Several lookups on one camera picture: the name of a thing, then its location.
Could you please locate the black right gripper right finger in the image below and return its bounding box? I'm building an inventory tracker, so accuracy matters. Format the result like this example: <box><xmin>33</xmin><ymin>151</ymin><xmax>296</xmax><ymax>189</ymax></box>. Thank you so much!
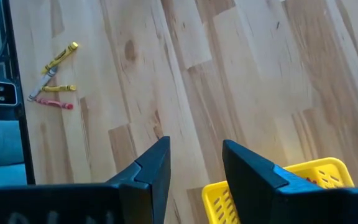
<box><xmin>222</xmin><ymin>139</ymin><xmax>358</xmax><ymax>224</ymax></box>

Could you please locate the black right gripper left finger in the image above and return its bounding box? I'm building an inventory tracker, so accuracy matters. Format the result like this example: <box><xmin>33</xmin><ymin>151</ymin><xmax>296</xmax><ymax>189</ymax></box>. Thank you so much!
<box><xmin>0</xmin><ymin>136</ymin><xmax>172</xmax><ymax>224</ymax></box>

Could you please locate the yellow plastic basket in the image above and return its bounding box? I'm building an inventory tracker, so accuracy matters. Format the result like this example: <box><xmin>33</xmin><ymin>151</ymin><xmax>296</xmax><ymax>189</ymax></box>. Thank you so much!
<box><xmin>201</xmin><ymin>157</ymin><xmax>356</xmax><ymax>224</ymax></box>

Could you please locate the yellow crayon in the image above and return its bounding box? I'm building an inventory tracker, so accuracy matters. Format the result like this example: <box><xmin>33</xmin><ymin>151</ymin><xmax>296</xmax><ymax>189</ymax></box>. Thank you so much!
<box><xmin>40</xmin><ymin>41</ymin><xmax>80</xmax><ymax>75</ymax></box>
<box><xmin>40</xmin><ymin>84</ymin><xmax>78</xmax><ymax>93</ymax></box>

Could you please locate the white crayon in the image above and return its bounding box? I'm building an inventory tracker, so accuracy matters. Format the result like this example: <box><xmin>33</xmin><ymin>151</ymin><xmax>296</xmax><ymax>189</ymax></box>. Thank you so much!
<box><xmin>26</xmin><ymin>66</ymin><xmax>59</xmax><ymax>103</ymax></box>

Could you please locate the black metal table frame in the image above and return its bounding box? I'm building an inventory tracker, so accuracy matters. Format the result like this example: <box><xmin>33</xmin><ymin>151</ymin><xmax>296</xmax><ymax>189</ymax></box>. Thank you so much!
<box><xmin>0</xmin><ymin>0</ymin><xmax>37</xmax><ymax>187</ymax></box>

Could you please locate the black table-level camera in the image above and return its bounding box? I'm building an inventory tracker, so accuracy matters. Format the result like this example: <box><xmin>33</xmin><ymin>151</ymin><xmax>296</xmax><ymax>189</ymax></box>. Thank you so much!
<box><xmin>0</xmin><ymin>78</ymin><xmax>19</xmax><ymax>108</ymax></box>

